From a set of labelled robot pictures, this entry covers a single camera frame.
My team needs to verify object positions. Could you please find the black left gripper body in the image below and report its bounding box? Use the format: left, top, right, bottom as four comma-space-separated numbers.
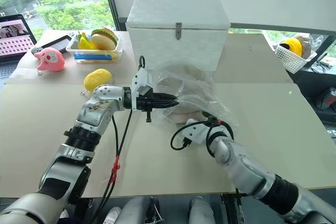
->
135, 90, 156, 123

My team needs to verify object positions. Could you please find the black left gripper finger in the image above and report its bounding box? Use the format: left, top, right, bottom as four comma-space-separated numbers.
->
154, 100, 181, 109
154, 93, 180, 102

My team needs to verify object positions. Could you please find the clear plastic bag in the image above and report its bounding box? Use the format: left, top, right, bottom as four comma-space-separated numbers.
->
150, 60, 240, 141

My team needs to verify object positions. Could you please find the white lidded storage box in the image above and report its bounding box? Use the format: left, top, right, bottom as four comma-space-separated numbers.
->
125, 0, 232, 74

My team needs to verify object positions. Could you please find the yellow mango toy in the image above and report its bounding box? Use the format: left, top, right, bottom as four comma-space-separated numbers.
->
83, 68, 113, 92

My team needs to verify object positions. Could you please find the clear plastic container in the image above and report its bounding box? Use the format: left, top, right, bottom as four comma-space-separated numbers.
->
65, 30, 124, 64

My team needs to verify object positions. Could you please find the grey metal box latch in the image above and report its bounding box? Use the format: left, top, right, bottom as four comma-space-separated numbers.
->
175, 22, 183, 41

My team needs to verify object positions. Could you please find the blue flat item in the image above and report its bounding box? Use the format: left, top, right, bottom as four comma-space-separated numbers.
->
73, 53, 114, 61

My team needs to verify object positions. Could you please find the hamburger toy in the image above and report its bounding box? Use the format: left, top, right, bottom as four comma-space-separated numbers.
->
90, 27, 118, 51

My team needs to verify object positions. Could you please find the yellow banana toy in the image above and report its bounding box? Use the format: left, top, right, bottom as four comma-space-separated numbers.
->
77, 32, 97, 50

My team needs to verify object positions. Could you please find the pink plush toy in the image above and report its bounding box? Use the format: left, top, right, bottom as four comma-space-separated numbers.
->
33, 47, 66, 73

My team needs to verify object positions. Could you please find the black handheld game console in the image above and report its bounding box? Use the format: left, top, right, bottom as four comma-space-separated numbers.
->
30, 32, 77, 55

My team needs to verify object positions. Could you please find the grey rounded shape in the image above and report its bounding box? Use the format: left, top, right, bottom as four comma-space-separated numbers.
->
188, 196, 216, 224
120, 196, 160, 224

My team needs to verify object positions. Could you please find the white shoe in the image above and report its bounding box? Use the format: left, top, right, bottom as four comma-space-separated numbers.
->
103, 206, 122, 224

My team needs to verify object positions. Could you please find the white perforated plastic basket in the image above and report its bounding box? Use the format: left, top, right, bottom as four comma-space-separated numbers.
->
274, 42, 318, 74

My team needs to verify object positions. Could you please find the yellow round toy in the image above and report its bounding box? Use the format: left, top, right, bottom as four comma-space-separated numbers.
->
279, 37, 303, 57

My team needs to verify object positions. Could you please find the black laptop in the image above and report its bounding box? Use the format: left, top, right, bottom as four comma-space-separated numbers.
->
0, 14, 38, 79

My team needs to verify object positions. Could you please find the brown bread in wrapper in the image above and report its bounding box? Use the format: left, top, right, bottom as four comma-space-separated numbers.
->
295, 34, 317, 58

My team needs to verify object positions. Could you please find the black and orange tool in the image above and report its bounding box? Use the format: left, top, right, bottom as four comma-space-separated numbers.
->
314, 87, 336, 116

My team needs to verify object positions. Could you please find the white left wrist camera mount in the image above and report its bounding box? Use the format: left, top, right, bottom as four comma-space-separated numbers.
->
130, 67, 153, 110

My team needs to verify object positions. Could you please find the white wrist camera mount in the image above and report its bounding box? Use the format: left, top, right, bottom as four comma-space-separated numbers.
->
130, 67, 153, 110
178, 118, 211, 145

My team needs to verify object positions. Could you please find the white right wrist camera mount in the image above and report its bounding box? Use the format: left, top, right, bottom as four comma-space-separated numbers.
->
178, 118, 211, 145

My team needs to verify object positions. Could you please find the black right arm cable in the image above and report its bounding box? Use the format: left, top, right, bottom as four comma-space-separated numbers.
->
170, 112, 235, 159

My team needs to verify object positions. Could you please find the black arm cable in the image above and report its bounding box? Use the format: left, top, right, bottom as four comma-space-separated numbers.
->
170, 112, 235, 159
92, 55, 146, 224

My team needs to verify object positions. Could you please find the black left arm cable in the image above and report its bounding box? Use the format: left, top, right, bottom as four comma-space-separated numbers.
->
92, 55, 146, 224

